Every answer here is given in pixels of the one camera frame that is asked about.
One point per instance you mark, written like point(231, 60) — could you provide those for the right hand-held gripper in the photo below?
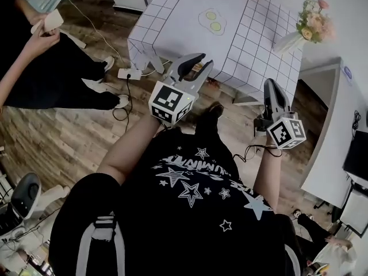
point(283, 134)

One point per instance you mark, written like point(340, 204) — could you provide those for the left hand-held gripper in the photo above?
point(169, 99)

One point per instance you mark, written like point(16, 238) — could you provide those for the white ribbed vase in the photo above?
point(287, 42)

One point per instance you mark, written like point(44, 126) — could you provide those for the pink and cream flowers bouquet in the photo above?
point(314, 22)

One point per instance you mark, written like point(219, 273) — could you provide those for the person's left forearm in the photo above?
point(123, 154)

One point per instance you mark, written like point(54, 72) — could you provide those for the person's right forearm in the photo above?
point(267, 180)

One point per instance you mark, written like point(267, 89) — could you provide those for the white checked cloth table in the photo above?
point(178, 24)

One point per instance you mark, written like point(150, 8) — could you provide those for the person's leg with black shoe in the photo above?
point(205, 122)

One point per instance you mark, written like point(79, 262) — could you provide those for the white power strip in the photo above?
point(129, 74)

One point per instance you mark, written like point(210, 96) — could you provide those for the long white desk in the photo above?
point(330, 154)

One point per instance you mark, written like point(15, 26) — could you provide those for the white packet blue label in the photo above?
point(348, 75)

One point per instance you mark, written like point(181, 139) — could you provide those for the black computer monitor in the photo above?
point(358, 154)

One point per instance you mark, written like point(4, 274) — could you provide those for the black framed white monitor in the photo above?
point(355, 211)

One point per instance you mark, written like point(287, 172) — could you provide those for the beige paper cup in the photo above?
point(53, 20)

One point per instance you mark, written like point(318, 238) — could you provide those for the person's black star t-shirt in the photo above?
point(187, 234)

